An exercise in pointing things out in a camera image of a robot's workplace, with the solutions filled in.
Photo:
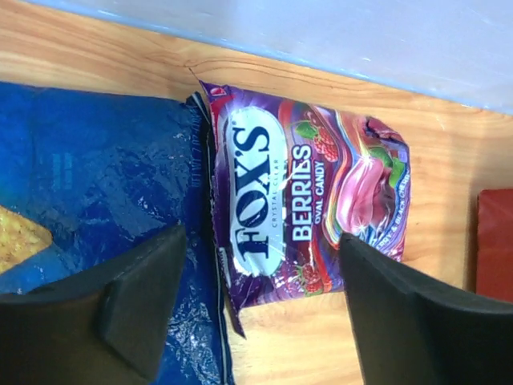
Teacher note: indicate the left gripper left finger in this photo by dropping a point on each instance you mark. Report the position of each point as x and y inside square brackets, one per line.
[105, 325]

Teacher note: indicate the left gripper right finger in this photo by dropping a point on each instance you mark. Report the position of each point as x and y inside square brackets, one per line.
[411, 328]

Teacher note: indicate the red brown paper bag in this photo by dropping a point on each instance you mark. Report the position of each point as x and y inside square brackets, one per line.
[494, 244]

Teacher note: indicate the blue Doritos chip bag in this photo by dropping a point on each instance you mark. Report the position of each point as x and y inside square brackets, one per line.
[103, 173]

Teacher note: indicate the purple snack packet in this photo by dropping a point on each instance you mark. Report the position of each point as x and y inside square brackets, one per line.
[289, 179]

